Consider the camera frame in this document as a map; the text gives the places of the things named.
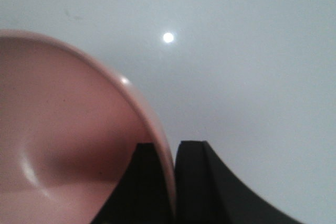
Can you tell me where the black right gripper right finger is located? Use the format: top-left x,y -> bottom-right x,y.
175,141 -> 297,223

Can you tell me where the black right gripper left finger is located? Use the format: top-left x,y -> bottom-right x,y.
92,143 -> 174,223

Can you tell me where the pink bowl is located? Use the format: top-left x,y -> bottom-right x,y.
1,30 -> 176,223

